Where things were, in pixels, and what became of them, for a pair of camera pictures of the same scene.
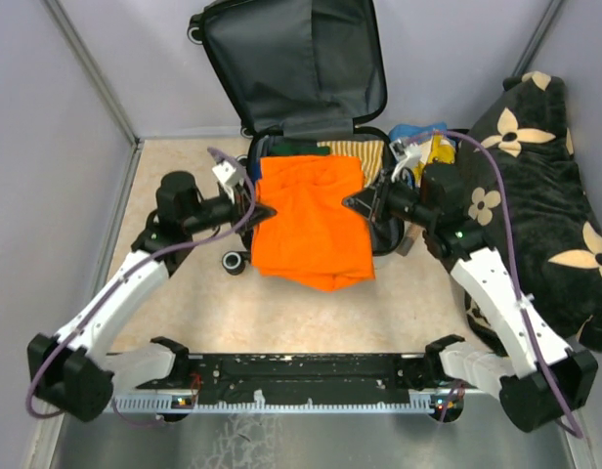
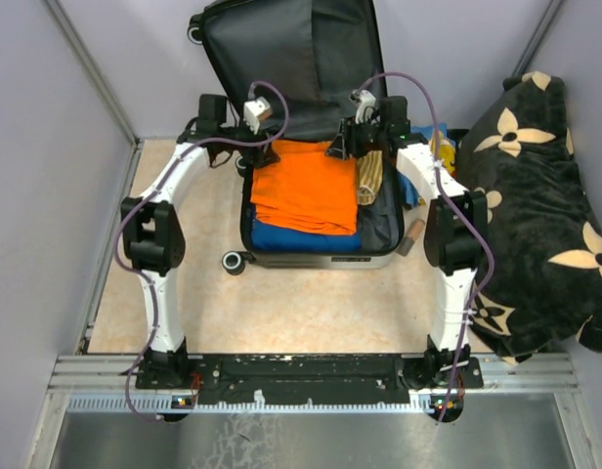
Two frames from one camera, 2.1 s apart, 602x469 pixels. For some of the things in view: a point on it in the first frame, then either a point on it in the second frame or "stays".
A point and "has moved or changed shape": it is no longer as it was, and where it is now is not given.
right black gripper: x=362 y=201 to x=337 y=149
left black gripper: x=237 y=201 to x=263 y=156
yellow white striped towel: x=368 y=152 stays
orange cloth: x=314 y=238 has moved or changed shape
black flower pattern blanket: x=523 y=195 stays
